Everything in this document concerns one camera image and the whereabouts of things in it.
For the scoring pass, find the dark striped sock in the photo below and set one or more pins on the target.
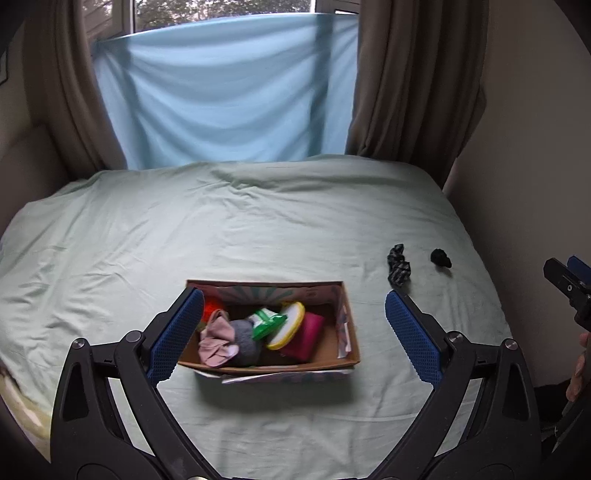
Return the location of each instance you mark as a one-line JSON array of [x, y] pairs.
[[399, 267]]

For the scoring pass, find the small black sock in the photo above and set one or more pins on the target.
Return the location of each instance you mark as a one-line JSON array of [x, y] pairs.
[[441, 257]]

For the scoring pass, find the yellow white round lid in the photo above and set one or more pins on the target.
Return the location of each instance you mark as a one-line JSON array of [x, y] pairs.
[[288, 328]]

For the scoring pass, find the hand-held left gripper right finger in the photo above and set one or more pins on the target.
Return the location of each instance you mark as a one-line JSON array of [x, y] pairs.
[[413, 337]]

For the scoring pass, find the pink sock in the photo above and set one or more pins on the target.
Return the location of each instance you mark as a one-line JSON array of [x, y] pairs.
[[214, 344]]

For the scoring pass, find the pale green bed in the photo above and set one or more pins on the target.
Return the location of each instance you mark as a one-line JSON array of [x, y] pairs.
[[231, 221]]

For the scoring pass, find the beige headboard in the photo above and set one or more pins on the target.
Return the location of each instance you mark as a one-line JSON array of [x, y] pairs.
[[32, 175]]

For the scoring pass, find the beige curtain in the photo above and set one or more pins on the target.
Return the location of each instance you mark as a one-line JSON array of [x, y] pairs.
[[415, 78], [74, 83]]

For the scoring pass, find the magenta pink block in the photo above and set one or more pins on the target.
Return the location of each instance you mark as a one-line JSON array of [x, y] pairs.
[[305, 341]]

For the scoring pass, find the patterned cardboard box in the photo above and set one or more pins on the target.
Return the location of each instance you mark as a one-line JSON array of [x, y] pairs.
[[341, 323]]

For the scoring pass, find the orange pom-pom ball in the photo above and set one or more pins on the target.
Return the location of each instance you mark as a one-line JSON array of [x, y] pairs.
[[213, 305]]

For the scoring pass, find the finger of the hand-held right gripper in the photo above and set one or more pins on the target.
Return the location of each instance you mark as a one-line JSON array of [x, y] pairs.
[[561, 277], [581, 267]]

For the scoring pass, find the person's right hand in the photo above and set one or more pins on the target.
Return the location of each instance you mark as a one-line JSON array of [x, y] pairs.
[[579, 369]]

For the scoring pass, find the framed wall picture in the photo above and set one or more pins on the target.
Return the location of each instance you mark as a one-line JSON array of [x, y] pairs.
[[4, 67]]

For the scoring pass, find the light blue hanging cloth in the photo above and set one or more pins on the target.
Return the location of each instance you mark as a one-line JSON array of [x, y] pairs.
[[221, 92]]

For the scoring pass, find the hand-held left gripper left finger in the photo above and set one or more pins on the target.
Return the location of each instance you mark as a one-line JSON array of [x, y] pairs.
[[175, 334]]

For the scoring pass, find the window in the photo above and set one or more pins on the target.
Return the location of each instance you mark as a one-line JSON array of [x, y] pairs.
[[221, 9]]

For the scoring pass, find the grey sock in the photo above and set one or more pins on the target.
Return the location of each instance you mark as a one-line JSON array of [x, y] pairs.
[[247, 344]]

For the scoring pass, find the green tissue packet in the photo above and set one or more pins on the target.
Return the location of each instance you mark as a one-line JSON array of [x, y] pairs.
[[267, 323]]

